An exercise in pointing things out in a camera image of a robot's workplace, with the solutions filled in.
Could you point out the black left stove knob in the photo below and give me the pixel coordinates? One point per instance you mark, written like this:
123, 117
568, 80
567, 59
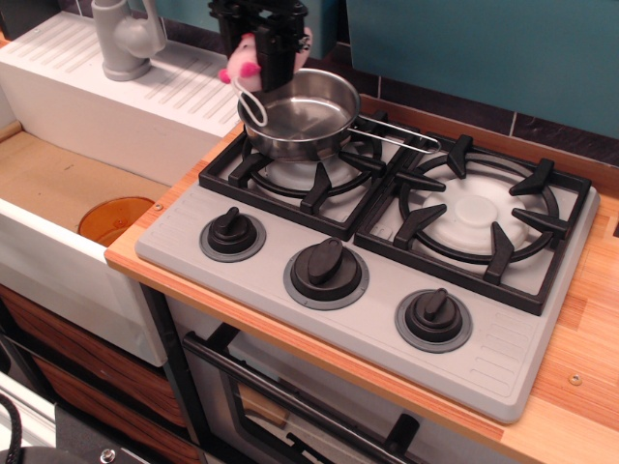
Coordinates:
232, 237

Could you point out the black middle stove knob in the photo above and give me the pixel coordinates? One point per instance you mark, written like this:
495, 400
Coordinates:
326, 276

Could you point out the black stove knob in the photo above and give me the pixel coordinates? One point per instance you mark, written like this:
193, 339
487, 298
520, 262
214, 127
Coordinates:
433, 321
232, 237
326, 276

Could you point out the orange plastic bowl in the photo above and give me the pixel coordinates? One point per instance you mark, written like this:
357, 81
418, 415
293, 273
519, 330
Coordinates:
106, 222

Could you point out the oven door with handle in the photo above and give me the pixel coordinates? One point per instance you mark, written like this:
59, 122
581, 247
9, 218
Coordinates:
281, 409

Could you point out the stainless steel pan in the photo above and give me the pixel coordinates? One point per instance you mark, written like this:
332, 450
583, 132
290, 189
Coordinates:
313, 117

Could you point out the white toy sink basin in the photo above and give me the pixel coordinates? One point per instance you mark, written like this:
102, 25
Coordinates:
72, 139

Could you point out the grey toy faucet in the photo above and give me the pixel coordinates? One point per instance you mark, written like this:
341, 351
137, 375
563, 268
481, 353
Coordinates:
127, 43

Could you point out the black burner grate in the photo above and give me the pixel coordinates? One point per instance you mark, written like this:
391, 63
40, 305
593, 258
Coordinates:
330, 196
505, 229

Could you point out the black right stove knob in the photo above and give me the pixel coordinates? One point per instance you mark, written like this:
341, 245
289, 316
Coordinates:
433, 321

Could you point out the wooden drawer front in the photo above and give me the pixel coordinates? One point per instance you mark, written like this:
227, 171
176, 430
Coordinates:
127, 397

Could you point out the black right burner grate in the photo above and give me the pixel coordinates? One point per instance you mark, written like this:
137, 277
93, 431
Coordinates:
505, 229

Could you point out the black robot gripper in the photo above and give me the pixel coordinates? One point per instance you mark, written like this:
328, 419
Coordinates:
283, 37

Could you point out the grey toy stove top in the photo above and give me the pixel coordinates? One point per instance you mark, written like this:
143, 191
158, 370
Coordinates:
492, 373

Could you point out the pink stuffed pig toy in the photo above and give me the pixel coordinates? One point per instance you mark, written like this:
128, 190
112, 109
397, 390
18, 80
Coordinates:
242, 73

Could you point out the black left burner grate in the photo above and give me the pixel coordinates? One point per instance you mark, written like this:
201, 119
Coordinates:
330, 196

